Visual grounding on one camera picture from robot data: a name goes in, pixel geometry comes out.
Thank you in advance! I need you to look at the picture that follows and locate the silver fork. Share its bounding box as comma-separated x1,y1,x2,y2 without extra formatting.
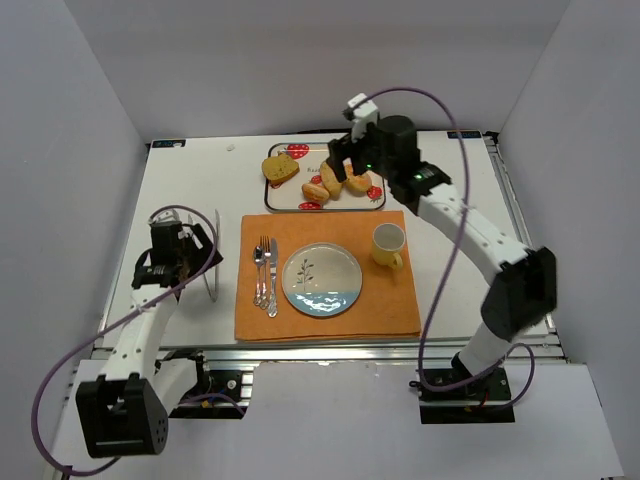
259,235,270,310

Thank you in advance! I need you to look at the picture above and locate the silver spoon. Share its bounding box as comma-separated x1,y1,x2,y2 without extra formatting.
253,245,265,306

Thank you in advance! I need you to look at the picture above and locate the white blue ceramic plate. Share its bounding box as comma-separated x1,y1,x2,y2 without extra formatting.
281,243,363,318

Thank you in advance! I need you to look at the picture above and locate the oval bread roll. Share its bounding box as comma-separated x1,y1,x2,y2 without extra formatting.
319,161,343,200

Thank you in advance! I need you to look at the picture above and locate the orange cloth placemat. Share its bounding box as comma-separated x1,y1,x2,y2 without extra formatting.
234,210,421,342

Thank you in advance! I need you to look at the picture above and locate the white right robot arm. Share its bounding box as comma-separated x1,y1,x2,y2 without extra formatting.
327,115,557,387

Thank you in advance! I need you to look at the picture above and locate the bagel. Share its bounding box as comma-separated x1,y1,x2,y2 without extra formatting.
345,165,373,194

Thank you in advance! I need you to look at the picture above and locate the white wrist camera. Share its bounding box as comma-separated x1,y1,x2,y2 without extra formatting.
343,93,379,143
147,209,180,225

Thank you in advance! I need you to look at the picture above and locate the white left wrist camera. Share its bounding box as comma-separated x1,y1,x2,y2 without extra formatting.
147,209,180,225

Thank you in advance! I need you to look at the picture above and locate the aluminium table frame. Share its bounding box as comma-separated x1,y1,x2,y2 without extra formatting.
100,130,565,370

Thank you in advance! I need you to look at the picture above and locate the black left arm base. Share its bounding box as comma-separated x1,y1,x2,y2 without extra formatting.
155,349,248,420

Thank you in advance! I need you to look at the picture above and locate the yellow mug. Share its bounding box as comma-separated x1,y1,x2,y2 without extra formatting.
371,223,406,270

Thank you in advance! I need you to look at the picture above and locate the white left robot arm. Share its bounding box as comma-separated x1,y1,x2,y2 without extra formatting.
75,220,222,458

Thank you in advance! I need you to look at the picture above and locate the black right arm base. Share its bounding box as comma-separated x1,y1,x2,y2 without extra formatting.
409,368,515,425

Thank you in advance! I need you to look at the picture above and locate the silver table knife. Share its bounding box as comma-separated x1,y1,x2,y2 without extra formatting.
267,238,278,318

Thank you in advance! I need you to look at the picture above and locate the brown bread slice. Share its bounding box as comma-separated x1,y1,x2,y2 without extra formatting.
261,153,300,185

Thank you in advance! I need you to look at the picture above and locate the small round bun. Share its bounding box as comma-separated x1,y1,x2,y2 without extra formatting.
301,183,330,205

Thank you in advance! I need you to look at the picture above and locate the strawberry pattern serving tray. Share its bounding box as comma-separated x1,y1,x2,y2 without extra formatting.
264,142,386,212

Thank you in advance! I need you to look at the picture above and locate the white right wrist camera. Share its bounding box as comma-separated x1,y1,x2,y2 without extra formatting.
343,93,379,143

